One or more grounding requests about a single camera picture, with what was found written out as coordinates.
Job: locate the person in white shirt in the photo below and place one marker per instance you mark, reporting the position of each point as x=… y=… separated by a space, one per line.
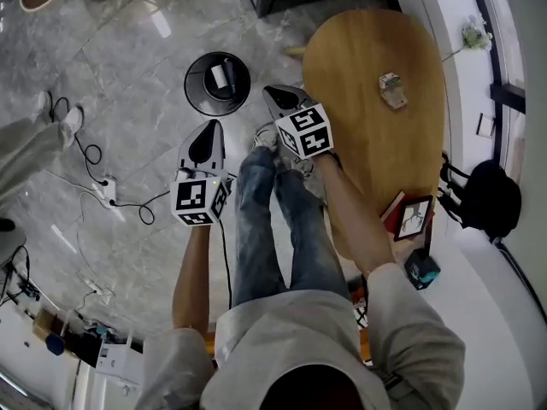
x=299 y=335

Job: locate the person's right forearm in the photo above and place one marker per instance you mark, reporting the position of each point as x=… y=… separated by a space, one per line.
x=354 y=216

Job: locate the black backpack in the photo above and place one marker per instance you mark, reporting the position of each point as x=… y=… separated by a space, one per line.
x=491 y=195

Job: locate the white power strip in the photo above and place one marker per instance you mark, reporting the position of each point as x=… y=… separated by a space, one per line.
x=107 y=188

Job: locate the small green-white carton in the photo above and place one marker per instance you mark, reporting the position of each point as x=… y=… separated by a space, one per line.
x=389 y=79

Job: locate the black mesh waste bin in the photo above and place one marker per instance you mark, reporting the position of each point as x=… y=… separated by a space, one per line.
x=192 y=88

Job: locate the zebra striped cushion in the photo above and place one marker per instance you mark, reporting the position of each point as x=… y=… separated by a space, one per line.
x=361 y=314

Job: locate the white flower bouquet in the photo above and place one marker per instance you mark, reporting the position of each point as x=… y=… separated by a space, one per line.
x=473 y=36

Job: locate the person's right white sneaker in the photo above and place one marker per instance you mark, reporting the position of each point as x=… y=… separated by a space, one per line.
x=309 y=177

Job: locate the person's left forearm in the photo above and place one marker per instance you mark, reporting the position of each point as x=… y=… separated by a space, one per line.
x=192 y=276

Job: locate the person's left white sneaker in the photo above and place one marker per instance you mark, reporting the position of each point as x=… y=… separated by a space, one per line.
x=265 y=137

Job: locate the thin grey picture frame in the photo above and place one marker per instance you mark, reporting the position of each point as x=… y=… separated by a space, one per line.
x=486 y=125

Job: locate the oval wooden table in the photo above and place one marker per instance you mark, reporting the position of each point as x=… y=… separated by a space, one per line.
x=376 y=152

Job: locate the blue jeans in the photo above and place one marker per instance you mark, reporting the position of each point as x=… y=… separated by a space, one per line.
x=256 y=229

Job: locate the antler print picture frame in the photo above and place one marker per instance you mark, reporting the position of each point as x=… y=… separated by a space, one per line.
x=412 y=218

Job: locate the grey round stool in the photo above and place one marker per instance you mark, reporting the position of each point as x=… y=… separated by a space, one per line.
x=13 y=246

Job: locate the white rectangular block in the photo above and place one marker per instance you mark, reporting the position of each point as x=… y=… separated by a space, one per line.
x=219 y=77

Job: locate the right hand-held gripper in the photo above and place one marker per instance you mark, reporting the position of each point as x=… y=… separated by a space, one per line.
x=307 y=132

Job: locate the person's white sneaker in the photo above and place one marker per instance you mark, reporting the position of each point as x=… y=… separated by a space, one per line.
x=265 y=137
x=309 y=177

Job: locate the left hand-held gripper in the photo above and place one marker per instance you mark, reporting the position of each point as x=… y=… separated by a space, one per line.
x=192 y=197

